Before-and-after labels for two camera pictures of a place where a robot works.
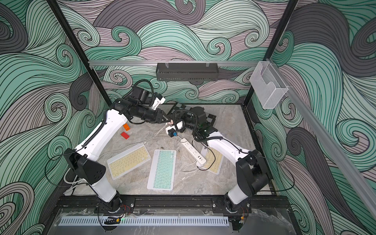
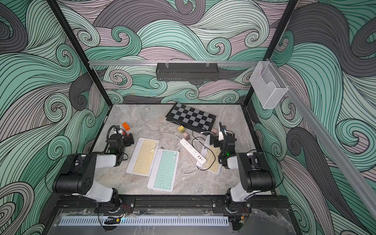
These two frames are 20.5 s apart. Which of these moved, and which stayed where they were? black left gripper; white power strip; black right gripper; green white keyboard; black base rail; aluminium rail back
Moved: black right gripper; black left gripper
Stayed: white power strip; black base rail; aluminium rail back; green white keyboard
